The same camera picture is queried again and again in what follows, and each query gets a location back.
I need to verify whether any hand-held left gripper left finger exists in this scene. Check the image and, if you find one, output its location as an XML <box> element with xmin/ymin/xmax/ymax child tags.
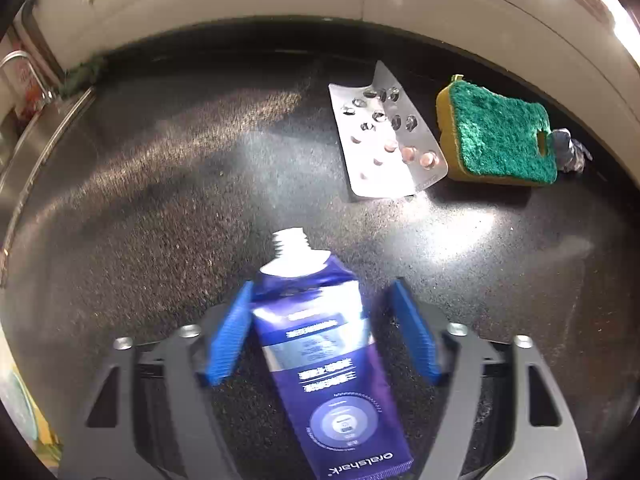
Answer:
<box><xmin>60</xmin><ymin>280</ymin><xmax>256</xmax><ymax>480</ymax></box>

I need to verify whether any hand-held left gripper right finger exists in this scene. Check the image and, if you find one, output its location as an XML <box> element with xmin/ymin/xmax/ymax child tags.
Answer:
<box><xmin>390</xmin><ymin>277</ymin><xmax>588</xmax><ymax>480</ymax></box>

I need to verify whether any purple toothpaste tube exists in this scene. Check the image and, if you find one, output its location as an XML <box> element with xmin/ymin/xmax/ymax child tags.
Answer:
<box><xmin>251</xmin><ymin>227</ymin><xmax>415</xmax><ymax>480</ymax></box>

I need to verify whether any silver pill blister pack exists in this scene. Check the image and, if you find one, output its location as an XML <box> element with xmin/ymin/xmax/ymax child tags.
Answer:
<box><xmin>328</xmin><ymin>60</ymin><xmax>448</xmax><ymax>198</ymax></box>

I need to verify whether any green and yellow sponge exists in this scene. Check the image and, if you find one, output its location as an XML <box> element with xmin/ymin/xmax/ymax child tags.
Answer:
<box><xmin>435</xmin><ymin>75</ymin><xmax>558</xmax><ymax>188</ymax></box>

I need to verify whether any dark blue crumpled wrapper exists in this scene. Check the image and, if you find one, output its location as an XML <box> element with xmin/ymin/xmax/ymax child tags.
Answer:
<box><xmin>550</xmin><ymin>128</ymin><xmax>593</xmax><ymax>173</ymax></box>

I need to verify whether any stainless steel sink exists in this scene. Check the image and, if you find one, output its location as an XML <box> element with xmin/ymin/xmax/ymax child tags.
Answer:
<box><xmin>0</xmin><ymin>85</ymin><xmax>98</xmax><ymax>281</ymax></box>

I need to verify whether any dark green cloth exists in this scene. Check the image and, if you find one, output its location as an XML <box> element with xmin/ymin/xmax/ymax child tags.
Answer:
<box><xmin>61</xmin><ymin>55</ymin><xmax>108</xmax><ymax>99</ymax></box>

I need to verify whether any chrome faucet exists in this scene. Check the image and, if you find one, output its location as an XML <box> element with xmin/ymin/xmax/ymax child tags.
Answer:
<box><xmin>0</xmin><ymin>50</ymin><xmax>57</xmax><ymax>106</ymax></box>

